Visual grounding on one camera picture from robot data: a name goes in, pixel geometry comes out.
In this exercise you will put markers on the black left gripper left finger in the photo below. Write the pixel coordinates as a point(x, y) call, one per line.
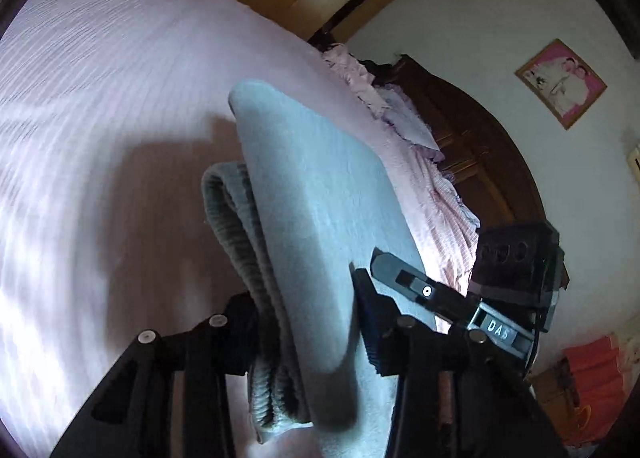
point(129, 413)

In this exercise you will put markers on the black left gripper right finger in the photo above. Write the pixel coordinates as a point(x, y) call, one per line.
point(457, 395)

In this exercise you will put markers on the light blue pants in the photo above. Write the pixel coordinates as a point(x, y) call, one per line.
point(307, 204)

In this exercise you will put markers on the red bag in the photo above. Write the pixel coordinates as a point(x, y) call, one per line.
point(604, 373)

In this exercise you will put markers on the dark wooden headboard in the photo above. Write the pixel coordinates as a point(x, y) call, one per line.
point(490, 174)

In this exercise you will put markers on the lavender ruffled pillow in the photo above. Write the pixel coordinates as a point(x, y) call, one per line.
point(401, 115)

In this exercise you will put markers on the black garment on bed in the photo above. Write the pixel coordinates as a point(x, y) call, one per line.
point(382, 73)

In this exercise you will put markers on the pink crumpled blanket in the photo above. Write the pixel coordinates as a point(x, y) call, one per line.
point(357, 78)

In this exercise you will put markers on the pink checkered bed sheet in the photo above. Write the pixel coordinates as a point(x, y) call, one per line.
point(111, 111)

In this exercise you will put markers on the framed wall picture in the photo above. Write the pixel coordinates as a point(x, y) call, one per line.
point(562, 81)

